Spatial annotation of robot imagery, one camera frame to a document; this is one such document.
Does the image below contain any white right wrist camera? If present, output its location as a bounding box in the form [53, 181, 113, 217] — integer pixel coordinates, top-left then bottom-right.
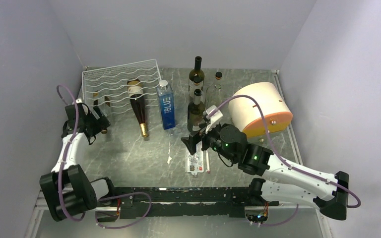
[203, 105, 223, 134]

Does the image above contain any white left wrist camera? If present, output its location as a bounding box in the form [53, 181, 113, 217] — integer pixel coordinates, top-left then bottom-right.
[75, 98, 91, 114]

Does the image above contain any dark green labelled wine bottle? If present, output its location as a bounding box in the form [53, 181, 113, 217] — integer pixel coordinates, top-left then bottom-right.
[189, 56, 205, 80]

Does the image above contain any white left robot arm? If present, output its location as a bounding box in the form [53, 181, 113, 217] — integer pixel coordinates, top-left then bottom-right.
[39, 103, 118, 222]

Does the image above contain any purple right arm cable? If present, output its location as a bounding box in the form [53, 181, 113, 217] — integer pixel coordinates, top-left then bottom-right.
[207, 95, 362, 228]

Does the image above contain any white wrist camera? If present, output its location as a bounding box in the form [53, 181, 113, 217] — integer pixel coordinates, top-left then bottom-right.
[203, 105, 223, 134]
[75, 98, 91, 114]

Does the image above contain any cream cylindrical drum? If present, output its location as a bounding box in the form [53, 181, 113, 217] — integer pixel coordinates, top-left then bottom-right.
[228, 82, 293, 138]

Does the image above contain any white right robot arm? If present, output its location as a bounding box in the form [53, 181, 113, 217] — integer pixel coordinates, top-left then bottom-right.
[181, 124, 349, 221]

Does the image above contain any blue wine bottle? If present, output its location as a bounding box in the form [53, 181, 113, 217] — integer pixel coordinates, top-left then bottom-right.
[156, 80, 176, 130]

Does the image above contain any brown bottle gold foil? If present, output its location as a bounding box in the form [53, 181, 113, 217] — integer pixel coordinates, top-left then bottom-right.
[127, 78, 148, 137]

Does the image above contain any clear bottle with cork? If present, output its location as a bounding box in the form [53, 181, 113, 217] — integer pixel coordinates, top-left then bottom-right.
[189, 76, 204, 101]

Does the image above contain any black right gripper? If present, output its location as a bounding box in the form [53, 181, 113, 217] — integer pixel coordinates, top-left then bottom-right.
[181, 120, 237, 163]

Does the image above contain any white pen red tip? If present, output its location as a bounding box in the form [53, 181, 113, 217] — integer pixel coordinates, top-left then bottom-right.
[205, 151, 211, 174]

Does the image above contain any dark bottle silver neck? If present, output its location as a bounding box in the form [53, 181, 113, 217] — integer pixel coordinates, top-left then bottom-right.
[187, 89, 205, 132]

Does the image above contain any printed card package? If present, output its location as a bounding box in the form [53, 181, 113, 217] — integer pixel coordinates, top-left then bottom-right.
[185, 149, 205, 176]

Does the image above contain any aluminium frame rail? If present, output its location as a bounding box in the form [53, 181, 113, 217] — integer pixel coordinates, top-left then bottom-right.
[24, 188, 89, 238]

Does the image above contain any white wire wine rack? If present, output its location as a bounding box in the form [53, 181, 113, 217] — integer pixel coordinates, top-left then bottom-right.
[81, 59, 161, 115]

